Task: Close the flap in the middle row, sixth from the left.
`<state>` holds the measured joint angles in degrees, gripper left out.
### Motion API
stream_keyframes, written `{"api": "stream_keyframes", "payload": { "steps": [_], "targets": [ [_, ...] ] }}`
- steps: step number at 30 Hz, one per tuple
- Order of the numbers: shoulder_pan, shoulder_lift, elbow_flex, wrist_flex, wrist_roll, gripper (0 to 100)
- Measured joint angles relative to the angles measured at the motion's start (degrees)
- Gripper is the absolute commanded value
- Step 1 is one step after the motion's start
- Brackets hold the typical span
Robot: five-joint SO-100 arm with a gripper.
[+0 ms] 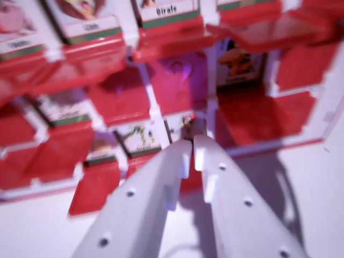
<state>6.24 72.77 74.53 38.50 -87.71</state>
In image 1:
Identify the red board flap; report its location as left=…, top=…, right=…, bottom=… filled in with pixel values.
left=152, top=52, right=216, bottom=120

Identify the giraffe picture card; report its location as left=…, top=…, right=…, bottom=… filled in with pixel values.
left=131, top=0, right=203, bottom=30

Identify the red and white game board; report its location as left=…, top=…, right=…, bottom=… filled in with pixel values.
left=0, top=0, right=344, bottom=219

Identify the lion picture card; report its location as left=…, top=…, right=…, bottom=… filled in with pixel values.
left=47, top=0, right=123, bottom=46

